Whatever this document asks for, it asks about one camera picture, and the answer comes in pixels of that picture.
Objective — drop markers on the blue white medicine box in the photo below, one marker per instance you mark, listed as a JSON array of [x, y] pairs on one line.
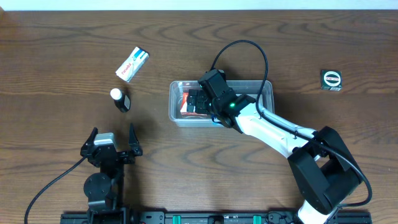
[[216, 120]]

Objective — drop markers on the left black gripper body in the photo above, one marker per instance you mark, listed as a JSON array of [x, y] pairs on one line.
[[123, 156]]

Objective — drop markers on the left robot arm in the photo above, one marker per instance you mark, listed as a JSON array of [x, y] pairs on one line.
[[104, 189]]

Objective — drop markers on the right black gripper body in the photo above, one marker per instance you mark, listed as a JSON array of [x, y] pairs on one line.
[[199, 103]]

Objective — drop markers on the clear plastic container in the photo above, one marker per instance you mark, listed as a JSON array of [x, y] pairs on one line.
[[177, 88]]

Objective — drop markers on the red medicine box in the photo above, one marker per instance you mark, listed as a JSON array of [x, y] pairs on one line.
[[183, 108]]

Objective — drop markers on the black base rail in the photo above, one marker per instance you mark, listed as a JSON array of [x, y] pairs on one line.
[[126, 215]]

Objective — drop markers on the dark bottle white cap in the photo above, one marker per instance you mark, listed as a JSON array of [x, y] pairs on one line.
[[121, 100]]

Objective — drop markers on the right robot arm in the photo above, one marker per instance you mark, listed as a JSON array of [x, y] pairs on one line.
[[323, 168]]

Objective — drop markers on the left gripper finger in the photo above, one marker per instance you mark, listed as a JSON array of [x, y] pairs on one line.
[[133, 141], [90, 141]]

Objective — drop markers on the green box round logo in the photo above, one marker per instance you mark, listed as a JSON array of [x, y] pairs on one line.
[[331, 80]]

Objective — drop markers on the white Panadol box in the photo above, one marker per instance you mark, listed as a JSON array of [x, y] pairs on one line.
[[132, 64]]

